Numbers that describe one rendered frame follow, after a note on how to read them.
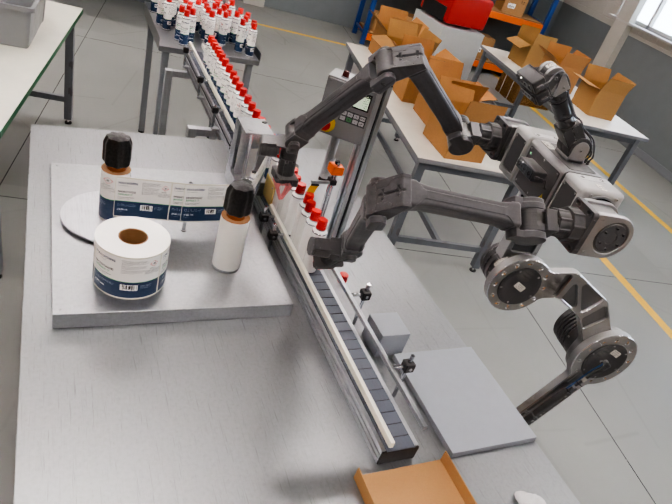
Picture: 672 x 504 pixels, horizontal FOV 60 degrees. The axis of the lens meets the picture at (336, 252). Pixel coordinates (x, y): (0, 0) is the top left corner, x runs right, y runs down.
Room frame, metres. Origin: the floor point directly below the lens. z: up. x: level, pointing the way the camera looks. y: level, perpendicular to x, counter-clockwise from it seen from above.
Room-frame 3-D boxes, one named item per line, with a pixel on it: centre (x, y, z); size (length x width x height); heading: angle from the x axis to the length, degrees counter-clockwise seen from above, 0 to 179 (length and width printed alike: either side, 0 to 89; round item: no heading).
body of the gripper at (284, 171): (1.69, 0.24, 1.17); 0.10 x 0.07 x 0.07; 30
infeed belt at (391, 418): (1.69, 0.12, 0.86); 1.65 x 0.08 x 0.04; 32
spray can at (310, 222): (1.64, 0.10, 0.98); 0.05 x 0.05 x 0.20
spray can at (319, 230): (1.60, 0.07, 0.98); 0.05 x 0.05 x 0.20
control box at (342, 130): (1.83, 0.11, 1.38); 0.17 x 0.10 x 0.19; 87
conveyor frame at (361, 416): (1.69, 0.12, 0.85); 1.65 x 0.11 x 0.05; 32
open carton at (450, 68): (3.89, -0.38, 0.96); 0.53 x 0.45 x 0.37; 112
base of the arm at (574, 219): (1.32, -0.51, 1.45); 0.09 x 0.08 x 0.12; 21
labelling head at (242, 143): (2.00, 0.43, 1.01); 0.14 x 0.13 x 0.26; 32
